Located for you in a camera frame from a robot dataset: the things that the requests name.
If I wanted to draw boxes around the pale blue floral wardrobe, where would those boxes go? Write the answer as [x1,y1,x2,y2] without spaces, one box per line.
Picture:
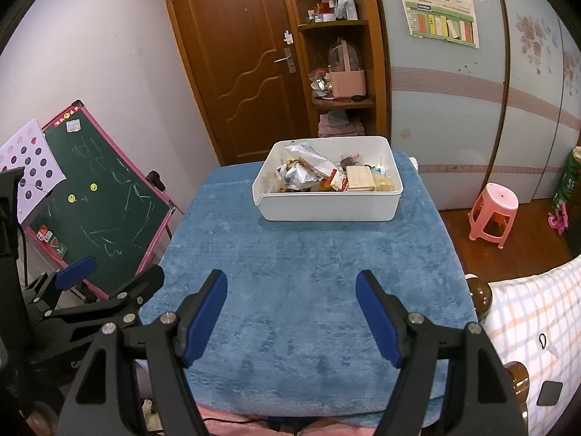
[370,0,581,213]

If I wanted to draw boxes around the round wooden bed knob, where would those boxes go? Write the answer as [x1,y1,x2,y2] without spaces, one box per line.
[503,360,531,414]
[467,273,493,323]

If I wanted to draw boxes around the group of small bottles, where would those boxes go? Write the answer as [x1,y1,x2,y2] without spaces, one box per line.
[304,0,357,24]

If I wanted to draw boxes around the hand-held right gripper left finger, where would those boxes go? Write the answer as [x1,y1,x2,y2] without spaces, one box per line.
[57,269,228,436]

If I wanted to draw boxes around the blue fluffy blanket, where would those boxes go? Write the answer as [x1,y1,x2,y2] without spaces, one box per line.
[138,150,480,419]

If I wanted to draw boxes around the wall poster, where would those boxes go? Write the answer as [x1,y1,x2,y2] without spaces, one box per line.
[395,0,481,50]

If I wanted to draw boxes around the brown wooden door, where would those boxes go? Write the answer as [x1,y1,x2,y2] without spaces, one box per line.
[160,0,315,167]

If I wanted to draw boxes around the green bag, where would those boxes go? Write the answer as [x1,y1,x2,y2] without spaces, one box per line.
[551,145,581,212]

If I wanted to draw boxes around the shiny crumpled wrappers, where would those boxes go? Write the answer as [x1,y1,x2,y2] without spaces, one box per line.
[309,68,332,99]

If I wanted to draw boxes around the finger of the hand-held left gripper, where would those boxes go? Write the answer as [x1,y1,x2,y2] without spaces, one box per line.
[23,256,99,324]
[43,265,165,335]

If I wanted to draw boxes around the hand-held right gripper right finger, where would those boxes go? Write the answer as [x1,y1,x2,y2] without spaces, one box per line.
[355,270,529,436]

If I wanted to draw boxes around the clear red-striped zip bag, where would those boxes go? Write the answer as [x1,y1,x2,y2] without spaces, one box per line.
[284,145,339,179]

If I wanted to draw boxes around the checked blanket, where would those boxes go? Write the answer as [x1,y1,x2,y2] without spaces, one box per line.
[482,254,581,436]

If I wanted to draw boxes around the beige cracker packet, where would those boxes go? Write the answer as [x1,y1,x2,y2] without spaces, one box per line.
[345,165,377,192]

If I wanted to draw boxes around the white dotted sheet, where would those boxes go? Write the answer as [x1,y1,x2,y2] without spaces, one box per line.
[0,118,67,225]

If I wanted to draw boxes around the pink plastic stool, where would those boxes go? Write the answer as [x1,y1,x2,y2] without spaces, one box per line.
[468,182,519,250]

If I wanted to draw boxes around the white plastic storage bin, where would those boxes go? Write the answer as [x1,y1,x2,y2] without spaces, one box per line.
[252,136,404,223]

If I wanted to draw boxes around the pink toy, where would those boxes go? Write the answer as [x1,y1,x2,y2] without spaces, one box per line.
[547,208,571,236]

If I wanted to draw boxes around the black rectangular tag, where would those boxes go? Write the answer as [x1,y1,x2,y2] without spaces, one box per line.
[536,380,564,408]

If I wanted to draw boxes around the wooden corner shelf unit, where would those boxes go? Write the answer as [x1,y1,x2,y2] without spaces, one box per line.
[278,0,392,140]

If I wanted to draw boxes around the pink basket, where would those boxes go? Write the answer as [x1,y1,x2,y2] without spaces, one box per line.
[327,39,367,101]

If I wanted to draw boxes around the folded pink cloth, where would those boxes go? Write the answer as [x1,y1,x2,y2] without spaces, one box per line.
[317,109,365,138]

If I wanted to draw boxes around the metal door handle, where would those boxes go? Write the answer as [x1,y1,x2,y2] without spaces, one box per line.
[273,47,298,74]

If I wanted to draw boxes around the green pink-framed chalkboard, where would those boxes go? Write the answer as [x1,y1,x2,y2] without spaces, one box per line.
[23,99,185,303]

